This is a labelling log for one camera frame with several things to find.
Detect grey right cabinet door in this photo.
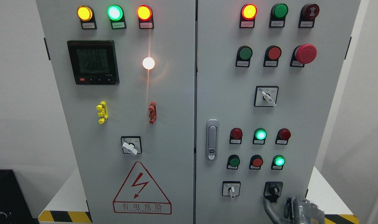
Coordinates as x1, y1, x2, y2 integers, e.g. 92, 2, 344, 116
195, 0, 360, 224

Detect dark red lamp left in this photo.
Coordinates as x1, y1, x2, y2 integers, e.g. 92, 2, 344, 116
230, 128, 243, 144

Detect red lit lamp right door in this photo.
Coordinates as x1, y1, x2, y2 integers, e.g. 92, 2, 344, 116
240, 4, 258, 28

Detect black box lower left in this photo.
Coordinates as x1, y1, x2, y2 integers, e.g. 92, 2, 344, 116
0, 169, 35, 224

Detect green unlit top lamp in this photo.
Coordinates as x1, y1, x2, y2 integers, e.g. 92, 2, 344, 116
269, 3, 288, 28

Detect red electric warning sticker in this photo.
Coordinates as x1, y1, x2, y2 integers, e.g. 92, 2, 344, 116
113, 161, 172, 215

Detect dark red lamp right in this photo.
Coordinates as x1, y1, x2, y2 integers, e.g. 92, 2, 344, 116
275, 128, 291, 145

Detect red lit lamp left door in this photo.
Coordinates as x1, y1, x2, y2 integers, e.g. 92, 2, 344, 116
137, 5, 154, 29

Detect black digital power meter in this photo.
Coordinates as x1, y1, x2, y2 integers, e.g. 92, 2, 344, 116
67, 40, 119, 85

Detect grey left cabinet door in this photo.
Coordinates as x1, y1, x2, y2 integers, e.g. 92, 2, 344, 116
36, 0, 196, 224

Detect green push button upper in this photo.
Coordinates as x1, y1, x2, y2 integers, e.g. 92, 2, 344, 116
235, 45, 253, 68

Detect white selector switch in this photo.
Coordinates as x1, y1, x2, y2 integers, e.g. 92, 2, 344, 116
253, 86, 279, 107
222, 181, 241, 199

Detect yellow indicator lamp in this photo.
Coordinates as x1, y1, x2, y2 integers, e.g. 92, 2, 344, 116
77, 5, 97, 30

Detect dark red buzzer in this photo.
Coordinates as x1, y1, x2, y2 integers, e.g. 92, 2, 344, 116
298, 4, 320, 28

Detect red push button lower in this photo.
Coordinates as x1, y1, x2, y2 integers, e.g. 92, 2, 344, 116
249, 155, 263, 170

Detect green lit indicator lamp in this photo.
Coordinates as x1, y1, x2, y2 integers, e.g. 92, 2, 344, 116
107, 5, 126, 29

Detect red emergency stop button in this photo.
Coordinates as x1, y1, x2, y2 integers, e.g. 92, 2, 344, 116
290, 44, 317, 68

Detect yellow terminal connector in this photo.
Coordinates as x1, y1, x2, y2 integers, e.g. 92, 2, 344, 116
96, 101, 108, 124

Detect white lit indicator lamp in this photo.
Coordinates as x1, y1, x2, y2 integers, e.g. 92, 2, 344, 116
142, 57, 155, 70

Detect red lit lamp door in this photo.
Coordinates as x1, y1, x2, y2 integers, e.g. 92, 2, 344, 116
137, 5, 154, 29
240, 4, 258, 28

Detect dark red lamp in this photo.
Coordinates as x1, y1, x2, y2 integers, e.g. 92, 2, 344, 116
275, 128, 291, 145
230, 128, 243, 144

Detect green push button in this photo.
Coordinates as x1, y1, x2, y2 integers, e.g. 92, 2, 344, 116
226, 154, 240, 170
235, 45, 253, 68

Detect red push button upper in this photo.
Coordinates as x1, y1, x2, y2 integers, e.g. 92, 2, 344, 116
263, 45, 282, 68

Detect silver door handle lock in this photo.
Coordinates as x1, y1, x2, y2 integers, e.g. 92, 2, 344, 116
206, 119, 219, 161

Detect white selector switch upper right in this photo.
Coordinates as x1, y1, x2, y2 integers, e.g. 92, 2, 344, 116
253, 86, 279, 107

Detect green lit button lower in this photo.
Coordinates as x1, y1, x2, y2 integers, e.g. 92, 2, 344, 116
271, 155, 285, 170

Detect black knob selector switch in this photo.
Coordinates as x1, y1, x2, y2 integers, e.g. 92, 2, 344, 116
263, 181, 283, 203

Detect white selector switch left door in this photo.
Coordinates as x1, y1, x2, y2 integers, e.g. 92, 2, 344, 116
120, 136, 142, 156

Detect red terminal connector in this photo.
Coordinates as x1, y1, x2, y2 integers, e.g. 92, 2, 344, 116
148, 101, 157, 124

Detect red push button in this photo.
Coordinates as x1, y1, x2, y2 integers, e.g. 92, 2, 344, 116
263, 45, 282, 68
249, 155, 263, 170

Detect grey cabinet door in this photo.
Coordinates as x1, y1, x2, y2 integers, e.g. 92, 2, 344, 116
36, 0, 196, 224
195, 0, 360, 224

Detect green lit lamp middle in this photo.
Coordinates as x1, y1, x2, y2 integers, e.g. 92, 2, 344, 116
253, 128, 267, 145

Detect white selector switch lower right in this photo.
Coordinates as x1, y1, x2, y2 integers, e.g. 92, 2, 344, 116
222, 181, 241, 199

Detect green push button lower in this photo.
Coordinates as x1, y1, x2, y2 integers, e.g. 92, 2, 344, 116
226, 154, 240, 170

